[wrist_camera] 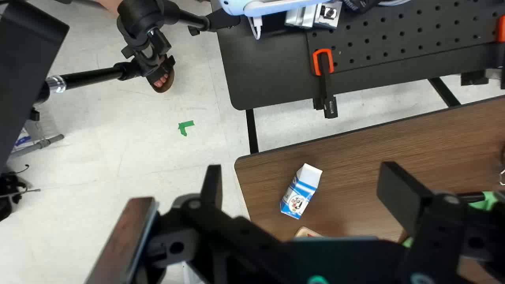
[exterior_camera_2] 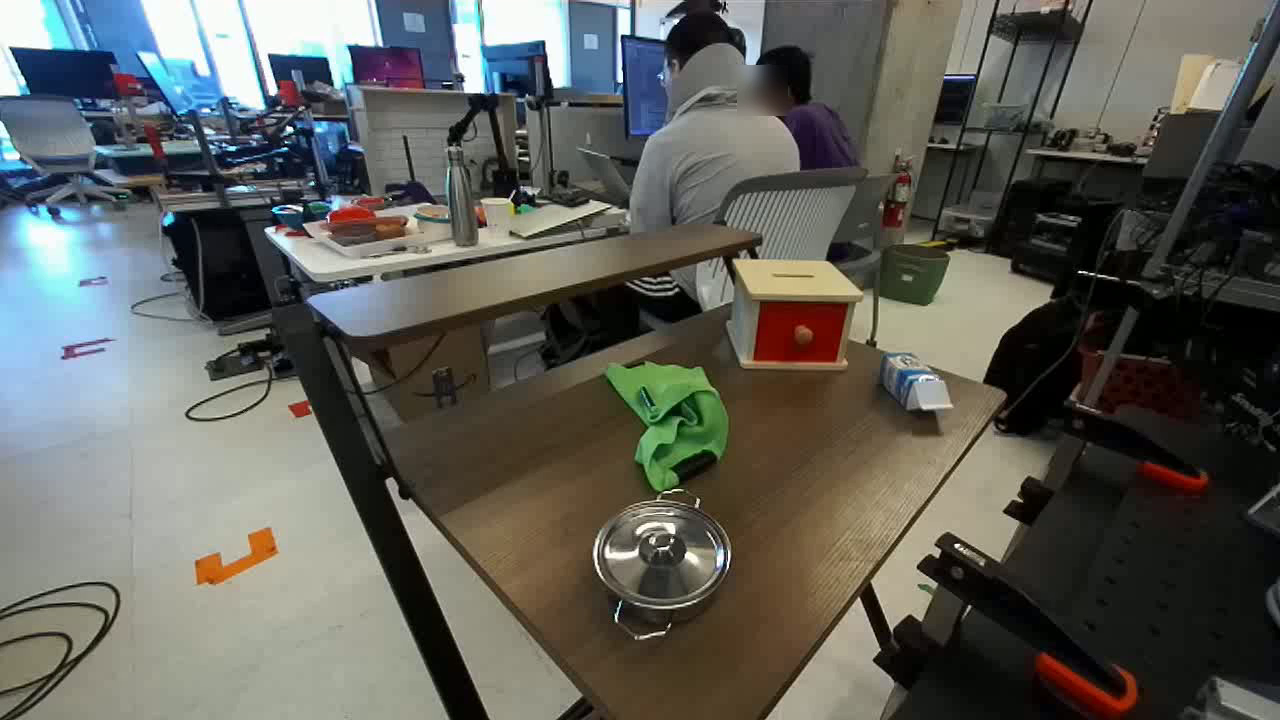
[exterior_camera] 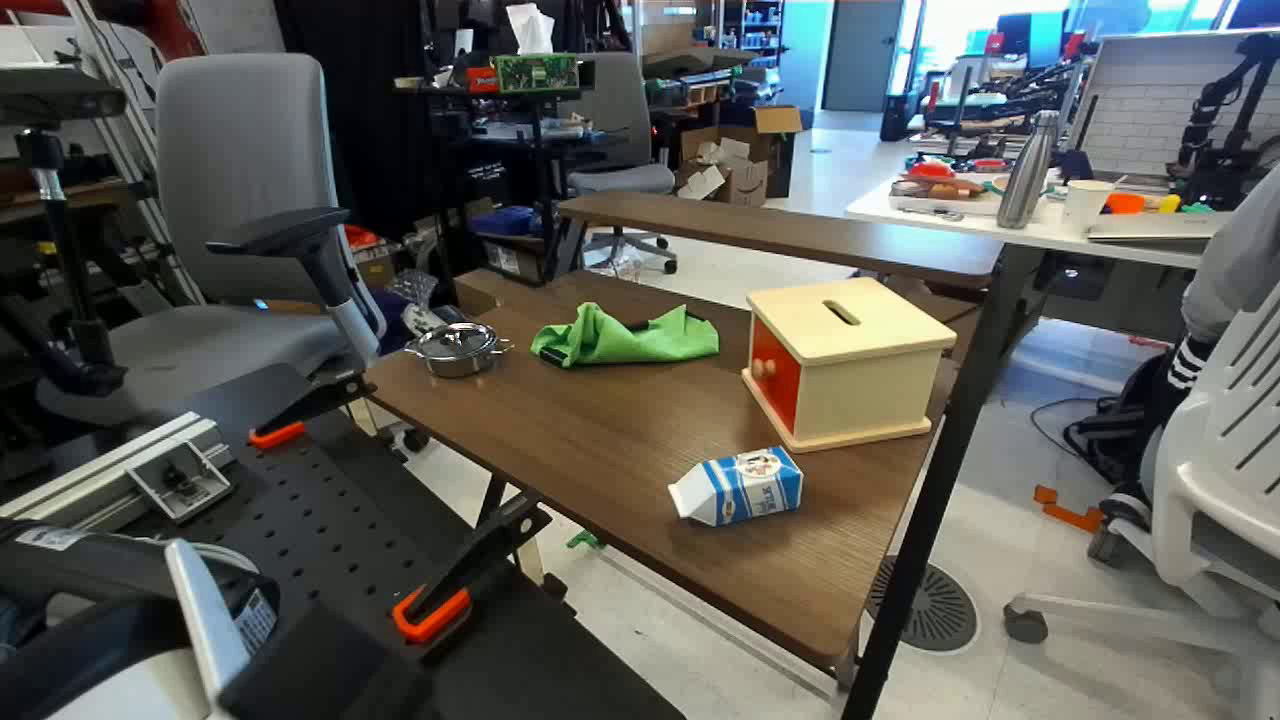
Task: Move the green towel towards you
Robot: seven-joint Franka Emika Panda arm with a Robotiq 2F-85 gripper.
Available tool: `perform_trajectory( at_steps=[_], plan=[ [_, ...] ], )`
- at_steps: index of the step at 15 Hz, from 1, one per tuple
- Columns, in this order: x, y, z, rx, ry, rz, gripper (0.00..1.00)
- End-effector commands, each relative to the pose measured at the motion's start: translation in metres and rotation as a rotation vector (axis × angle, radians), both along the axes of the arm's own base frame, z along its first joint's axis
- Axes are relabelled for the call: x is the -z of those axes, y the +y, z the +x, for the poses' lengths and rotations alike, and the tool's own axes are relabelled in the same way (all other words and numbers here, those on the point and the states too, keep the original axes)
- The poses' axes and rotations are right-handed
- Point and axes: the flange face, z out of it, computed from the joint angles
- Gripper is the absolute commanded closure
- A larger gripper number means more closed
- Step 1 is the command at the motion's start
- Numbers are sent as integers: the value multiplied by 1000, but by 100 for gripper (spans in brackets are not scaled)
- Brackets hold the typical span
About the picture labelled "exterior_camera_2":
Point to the green towel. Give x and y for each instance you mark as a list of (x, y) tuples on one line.
[(681, 423)]

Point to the raised wooden desk shelf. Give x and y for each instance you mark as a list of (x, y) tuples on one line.
[(506, 280)]

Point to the red and white box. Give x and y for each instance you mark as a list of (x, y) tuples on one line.
[(801, 334)]

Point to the white papers stack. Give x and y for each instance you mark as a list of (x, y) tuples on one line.
[(561, 219)]

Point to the cardboard box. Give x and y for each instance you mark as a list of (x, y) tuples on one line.
[(453, 360)]

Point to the steel pot with lid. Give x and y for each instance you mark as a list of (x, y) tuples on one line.
[(660, 551)]

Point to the person in white hoodie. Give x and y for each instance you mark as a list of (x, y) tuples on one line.
[(705, 162)]

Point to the grey mesh office chair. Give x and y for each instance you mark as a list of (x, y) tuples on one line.
[(792, 212)]

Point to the steel water bottle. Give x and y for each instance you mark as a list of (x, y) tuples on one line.
[(460, 202)]

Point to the white work table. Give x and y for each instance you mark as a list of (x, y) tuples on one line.
[(403, 255)]

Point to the blue and white pack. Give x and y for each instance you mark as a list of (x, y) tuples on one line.
[(915, 385)]

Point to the blue lit monitor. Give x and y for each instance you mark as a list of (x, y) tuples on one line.
[(643, 85)]

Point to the green storage bin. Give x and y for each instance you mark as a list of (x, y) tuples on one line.
[(915, 272)]

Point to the red fire extinguisher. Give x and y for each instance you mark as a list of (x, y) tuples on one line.
[(896, 202)]

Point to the red object stack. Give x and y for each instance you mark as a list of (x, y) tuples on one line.
[(362, 223)]

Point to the dark blue monitor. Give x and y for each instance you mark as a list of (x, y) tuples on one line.
[(516, 68)]

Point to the pink lit monitor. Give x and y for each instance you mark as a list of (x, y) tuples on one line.
[(384, 67)]

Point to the black power strip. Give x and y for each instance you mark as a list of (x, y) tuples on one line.
[(244, 358)]

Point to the black backpack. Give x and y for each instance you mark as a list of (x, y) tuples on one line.
[(1038, 367)]

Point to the metal shelf rack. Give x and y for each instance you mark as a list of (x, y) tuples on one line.
[(994, 134)]

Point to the small dark monitor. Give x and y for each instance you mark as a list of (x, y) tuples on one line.
[(301, 68)]

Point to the red crate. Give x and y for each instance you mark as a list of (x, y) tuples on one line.
[(1145, 385)]

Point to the aluminium pole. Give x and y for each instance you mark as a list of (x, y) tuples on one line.
[(1186, 187)]

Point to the white office chair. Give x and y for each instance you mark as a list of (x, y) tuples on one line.
[(55, 142)]

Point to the wide dark monitor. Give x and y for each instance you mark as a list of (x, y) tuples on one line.
[(60, 73)]

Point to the black table leg frame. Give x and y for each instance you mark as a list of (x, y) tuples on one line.
[(362, 464)]

